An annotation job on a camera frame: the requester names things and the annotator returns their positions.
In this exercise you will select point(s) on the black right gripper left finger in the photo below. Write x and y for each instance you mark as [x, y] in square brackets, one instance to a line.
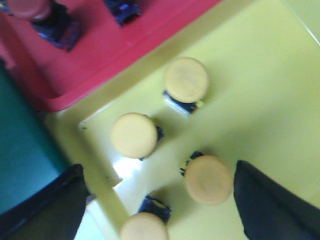
[53, 213]

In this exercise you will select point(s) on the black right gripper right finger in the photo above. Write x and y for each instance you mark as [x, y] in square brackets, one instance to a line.
[269, 211]

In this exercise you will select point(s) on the yellow mushroom push button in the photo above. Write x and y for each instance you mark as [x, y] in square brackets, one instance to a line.
[186, 82]

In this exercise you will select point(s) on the red push button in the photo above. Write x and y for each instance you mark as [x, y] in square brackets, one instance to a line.
[50, 19]
[122, 10]

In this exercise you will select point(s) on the green conveyor belt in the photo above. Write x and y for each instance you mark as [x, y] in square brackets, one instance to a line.
[29, 157]

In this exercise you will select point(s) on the yellow plastic tray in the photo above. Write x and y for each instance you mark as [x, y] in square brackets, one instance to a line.
[262, 106]

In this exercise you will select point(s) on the red plastic tray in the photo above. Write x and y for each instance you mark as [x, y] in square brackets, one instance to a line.
[53, 79]

